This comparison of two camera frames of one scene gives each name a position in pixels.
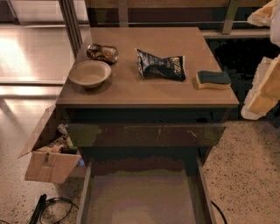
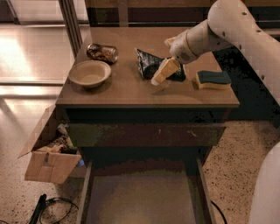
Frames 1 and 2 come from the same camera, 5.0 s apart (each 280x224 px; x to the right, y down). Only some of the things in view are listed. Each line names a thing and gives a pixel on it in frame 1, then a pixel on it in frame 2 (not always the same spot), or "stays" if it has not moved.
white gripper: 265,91 to 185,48
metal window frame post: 71,25 stays
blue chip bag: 154,66 stays
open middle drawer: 145,191 stays
